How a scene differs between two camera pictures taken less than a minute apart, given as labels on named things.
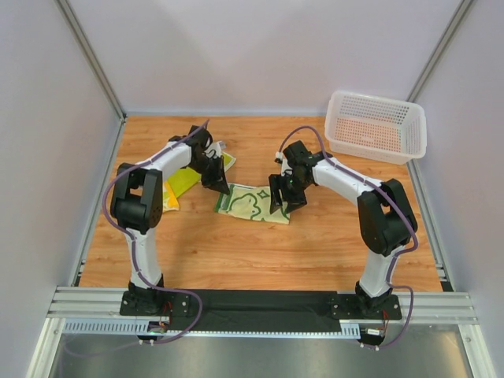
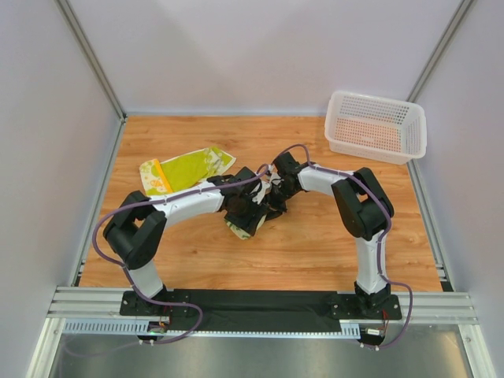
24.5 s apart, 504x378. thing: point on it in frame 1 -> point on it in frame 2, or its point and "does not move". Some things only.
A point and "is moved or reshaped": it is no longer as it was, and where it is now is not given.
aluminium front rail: x=105 y=302 does not move
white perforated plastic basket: x=376 y=127 does not move
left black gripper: x=213 y=172 -> x=254 y=214
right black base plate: x=353 y=306 does not move
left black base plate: x=153 y=303 does not move
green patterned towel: x=252 y=201 is moved or reshaped
